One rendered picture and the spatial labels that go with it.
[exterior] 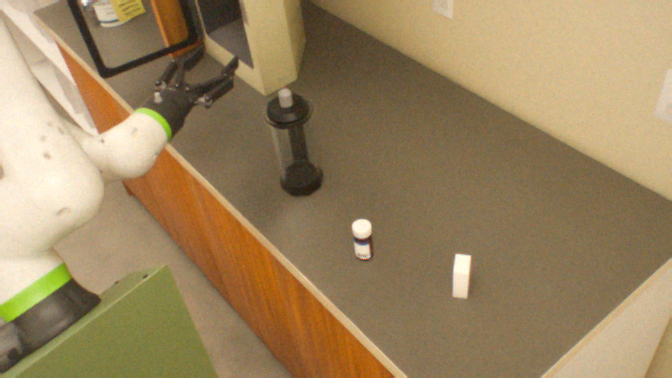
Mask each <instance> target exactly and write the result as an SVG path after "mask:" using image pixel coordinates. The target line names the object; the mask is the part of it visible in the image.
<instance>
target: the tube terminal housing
mask: <svg viewBox="0 0 672 378"><path fill-rule="evenodd" d="M242 1H244V4H245V8H246V14H247V18H248V23H249V26H248V25H247V24H245V23H244V24H245V29H246V33H247V37H248V42H249V47H250V52H251V56H252V60H253V65H254V69H251V68H250V67H248V66H247V65H246V64H244V63H243V62H242V61H240V60H239V67H238V69H237V70H236V74H237V75H238V76H240V77H241V78H242V79H244V80H245V82H246V83H248V84H249V85H250V86H252V87H253V88H254V89H256V90H257V91H258V92H260V93H261V94H262V95H264V96H265V97H266V96H268V95H270V94H271V93H273V92H276V91H278V90H279V89H281V88H283V87H285V86H287V85H288V84H290V83H292V82H294V81H296V80H297V76H298V72H299V68H300V63H301V59H302V55H303V51H304V46H305V42H306V38H305V31H304V25H303V18H302V12H301V4H300V0H242ZM195 3H196V6H197V2H196V0H195ZM197 10H198V6H197ZM198 13H199V10H198ZM199 17H200V13H199ZM200 21H201V17H200ZM201 25H202V21H201ZM202 27H203V29H204V25H202ZM204 32H205V29H204ZM208 35H209V34H208ZM208 35H207V34H206V32H205V36H206V39H207V40H205V39H204V38H203V40H204V43H205V47H206V51H207V53H208V54H209V55H211V56H212V57H213V58H215V59H216V60H217V61H219V62H220V63H221V64H223V65H224V66H226V65H227V64H228V63H229V62H230V61H231V59H232V58H233V57H234V56H232V55H231V54H229V53H228V52H227V51H225V50H224V49H223V48H221V46H220V45H218V44H217V43H216V42H214V41H213V40H211V39H210V38H209V37H208Z"/></svg>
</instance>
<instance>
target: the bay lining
mask: <svg viewBox="0 0 672 378"><path fill-rule="evenodd" d="M196 2H197V6H198V10H199V13H200V17H201V21H202V25H204V29H205V32H206V34H207V35H208V34H210V33H212V32H214V31H216V30H218V29H220V28H222V27H224V26H226V25H228V24H230V23H232V22H234V21H236V20H238V19H242V18H243V15H242V14H241V10H240V6H239V1H238V0H196Z"/></svg>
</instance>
